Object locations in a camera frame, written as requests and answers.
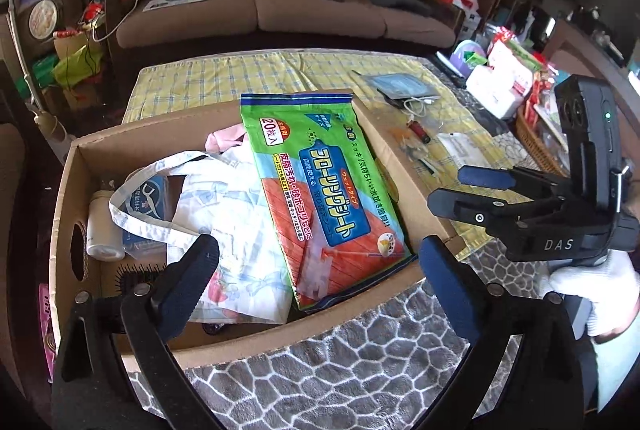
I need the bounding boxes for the light purple container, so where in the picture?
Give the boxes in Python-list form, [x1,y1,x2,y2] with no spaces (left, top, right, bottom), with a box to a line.
[452,39,488,74]

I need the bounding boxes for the brown wooden side table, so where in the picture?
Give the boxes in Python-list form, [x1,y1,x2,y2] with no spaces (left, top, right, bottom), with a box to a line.
[542,18,640,78]

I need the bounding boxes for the yellow checked cloth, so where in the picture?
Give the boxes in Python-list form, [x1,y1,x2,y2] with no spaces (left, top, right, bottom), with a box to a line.
[122,50,506,261]

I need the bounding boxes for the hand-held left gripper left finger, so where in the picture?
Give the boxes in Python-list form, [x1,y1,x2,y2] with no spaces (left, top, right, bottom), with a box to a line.
[52,234,226,430]

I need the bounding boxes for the red white snack bag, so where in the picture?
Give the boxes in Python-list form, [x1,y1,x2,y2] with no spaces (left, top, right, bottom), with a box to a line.
[487,38,536,86]

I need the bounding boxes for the white floor stand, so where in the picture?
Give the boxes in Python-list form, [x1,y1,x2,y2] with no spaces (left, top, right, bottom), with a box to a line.
[7,0,76,146]

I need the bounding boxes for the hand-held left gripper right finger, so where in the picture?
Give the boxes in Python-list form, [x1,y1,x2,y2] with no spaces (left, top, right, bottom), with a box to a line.
[415,235,598,430]

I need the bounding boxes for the white printed tote bag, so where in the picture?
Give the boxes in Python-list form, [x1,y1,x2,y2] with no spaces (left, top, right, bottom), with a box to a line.
[109,150,296,326]

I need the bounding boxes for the dark grey pillow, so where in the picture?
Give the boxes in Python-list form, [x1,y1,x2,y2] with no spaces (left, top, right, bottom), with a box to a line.
[370,0,433,17]

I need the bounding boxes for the white cable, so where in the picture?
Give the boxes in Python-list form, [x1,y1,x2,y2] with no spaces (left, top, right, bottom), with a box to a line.
[400,95,442,117]

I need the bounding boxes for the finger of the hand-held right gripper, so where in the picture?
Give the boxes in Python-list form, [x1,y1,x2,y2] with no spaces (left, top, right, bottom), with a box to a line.
[457,164,576,200]
[427,187,571,232]

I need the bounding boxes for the person's right hand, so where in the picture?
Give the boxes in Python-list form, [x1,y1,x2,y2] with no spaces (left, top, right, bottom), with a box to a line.
[537,254,640,342]

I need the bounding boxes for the white bottle with blue label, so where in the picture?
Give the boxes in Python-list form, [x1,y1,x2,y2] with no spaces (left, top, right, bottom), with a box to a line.
[86,190,126,262]

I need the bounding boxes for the round tin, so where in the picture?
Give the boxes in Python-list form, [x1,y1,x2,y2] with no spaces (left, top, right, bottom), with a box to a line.
[27,0,62,40]

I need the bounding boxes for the white flat packet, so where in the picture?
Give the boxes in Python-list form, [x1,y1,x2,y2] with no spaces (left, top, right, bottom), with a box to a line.
[437,133,489,167]

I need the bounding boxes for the green wet wipes pack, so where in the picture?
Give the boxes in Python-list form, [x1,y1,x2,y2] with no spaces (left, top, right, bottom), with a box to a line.
[239,91,418,313]

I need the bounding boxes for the green yellow bag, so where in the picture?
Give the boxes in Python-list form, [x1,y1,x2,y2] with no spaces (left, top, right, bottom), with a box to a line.
[52,43,103,88]

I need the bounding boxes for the clear bag with small items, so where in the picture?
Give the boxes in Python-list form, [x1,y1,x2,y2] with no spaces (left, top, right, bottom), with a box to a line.
[400,135,437,172]

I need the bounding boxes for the brown cardboard box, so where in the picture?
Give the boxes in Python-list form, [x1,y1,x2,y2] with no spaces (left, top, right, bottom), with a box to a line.
[49,88,468,371]

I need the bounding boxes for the white tissue box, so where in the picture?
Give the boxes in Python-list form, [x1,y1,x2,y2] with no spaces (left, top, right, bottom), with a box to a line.
[465,64,522,120]

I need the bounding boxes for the white blue paper sheet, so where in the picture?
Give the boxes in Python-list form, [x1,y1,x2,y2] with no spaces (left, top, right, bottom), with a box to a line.
[142,0,211,14]

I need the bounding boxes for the black hair brush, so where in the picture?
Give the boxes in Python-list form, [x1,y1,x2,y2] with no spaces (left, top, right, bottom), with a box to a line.
[114,267,166,296]

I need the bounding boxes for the small red black tube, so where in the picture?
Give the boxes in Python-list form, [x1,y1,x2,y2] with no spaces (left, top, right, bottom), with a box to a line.
[406,121,432,144]

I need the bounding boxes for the wicker basket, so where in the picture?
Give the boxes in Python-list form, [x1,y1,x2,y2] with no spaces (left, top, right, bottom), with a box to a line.
[515,106,571,177]

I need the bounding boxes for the clear zip pouch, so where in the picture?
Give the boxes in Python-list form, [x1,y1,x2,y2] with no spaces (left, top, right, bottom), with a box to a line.
[362,73,441,102]

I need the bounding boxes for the blue floss pick pack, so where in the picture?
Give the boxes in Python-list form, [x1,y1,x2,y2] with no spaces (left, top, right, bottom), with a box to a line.
[122,175,171,256]

